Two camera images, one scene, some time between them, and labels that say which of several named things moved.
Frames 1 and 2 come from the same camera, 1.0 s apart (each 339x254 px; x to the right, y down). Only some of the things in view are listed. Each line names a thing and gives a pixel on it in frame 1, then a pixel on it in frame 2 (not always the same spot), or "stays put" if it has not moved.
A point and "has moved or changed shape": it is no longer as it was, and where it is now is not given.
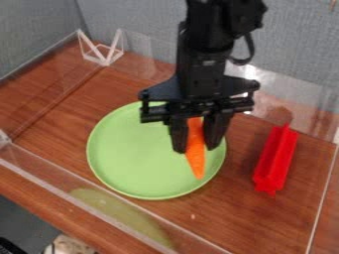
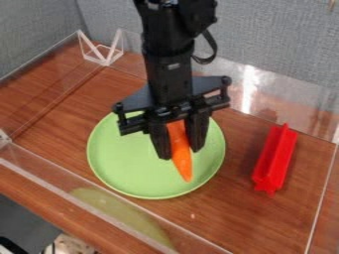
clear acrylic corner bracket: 101,54 stays put
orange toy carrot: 194,144 has moved or changed shape
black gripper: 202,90 to 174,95
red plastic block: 276,151 stays put
